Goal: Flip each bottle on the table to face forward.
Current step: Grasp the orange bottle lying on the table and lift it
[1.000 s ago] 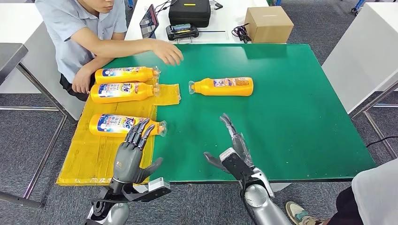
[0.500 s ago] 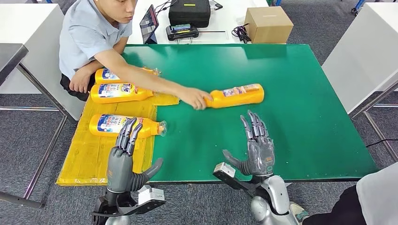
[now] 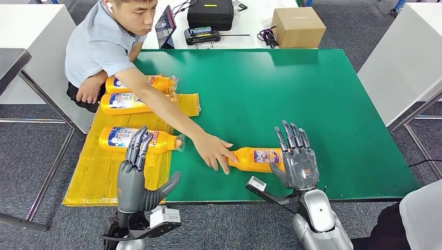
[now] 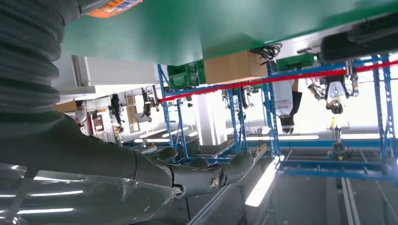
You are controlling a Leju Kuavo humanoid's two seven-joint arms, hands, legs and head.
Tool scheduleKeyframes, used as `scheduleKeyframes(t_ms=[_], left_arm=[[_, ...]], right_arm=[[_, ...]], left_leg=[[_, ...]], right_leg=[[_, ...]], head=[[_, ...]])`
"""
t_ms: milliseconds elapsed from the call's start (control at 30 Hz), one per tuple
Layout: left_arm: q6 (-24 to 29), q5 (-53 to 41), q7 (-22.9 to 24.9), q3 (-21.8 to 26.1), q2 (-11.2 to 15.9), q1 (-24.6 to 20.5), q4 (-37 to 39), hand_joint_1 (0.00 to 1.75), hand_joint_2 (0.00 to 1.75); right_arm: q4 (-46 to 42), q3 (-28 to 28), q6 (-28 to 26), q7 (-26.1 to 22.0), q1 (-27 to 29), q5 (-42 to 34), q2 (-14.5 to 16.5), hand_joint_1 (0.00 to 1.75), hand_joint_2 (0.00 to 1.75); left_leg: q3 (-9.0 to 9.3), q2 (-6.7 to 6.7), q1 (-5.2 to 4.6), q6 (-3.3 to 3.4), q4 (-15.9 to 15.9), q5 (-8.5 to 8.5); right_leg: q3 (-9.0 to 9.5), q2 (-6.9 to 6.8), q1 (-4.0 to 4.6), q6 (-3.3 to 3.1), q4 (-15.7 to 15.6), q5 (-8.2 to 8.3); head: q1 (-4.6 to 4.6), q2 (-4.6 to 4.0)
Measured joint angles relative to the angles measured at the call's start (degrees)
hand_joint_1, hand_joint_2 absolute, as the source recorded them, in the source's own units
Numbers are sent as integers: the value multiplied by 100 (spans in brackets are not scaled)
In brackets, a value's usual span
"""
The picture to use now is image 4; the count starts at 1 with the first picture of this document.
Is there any clear plastic cover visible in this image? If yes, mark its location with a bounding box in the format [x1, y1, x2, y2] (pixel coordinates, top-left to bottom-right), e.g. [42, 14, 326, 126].
[0, 163, 183, 225]

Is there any white desk with metal legs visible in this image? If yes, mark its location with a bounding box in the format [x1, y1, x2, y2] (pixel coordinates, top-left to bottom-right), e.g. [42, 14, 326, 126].
[51, 55, 160, 104]

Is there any green plastic crate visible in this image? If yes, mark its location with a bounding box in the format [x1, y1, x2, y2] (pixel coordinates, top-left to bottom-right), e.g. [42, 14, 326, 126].
[276, 52, 315, 71]
[167, 60, 207, 90]

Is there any brown cardboard box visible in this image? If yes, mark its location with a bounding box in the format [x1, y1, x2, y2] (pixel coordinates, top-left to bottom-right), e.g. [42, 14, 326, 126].
[203, 50, 268, 85]

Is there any long ceiling light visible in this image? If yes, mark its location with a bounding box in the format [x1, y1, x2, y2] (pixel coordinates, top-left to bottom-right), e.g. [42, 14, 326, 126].
[245, 161, 278, 208]

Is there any background person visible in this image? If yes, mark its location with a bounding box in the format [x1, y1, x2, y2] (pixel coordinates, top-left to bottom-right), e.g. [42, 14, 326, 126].
[272, 79, 303, 135]

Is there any background humanoid robot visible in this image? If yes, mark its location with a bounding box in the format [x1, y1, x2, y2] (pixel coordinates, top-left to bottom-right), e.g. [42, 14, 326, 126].
[307, 68, 360, 115]

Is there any black carrying case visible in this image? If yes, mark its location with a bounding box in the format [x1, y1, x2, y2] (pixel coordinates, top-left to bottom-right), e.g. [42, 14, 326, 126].
[320, 14, 398, 63]

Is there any blue cart frame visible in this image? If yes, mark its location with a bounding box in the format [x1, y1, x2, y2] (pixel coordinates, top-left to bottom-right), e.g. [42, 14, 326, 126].
[157, 62, 281, 165]

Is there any black cable bundle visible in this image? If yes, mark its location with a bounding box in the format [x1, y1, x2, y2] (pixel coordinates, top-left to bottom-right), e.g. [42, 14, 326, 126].
[250, 43, 283, 62]

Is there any blue metal rack frame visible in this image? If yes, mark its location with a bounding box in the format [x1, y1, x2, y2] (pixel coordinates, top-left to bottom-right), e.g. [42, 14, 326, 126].
[280, 54, 398, 187]

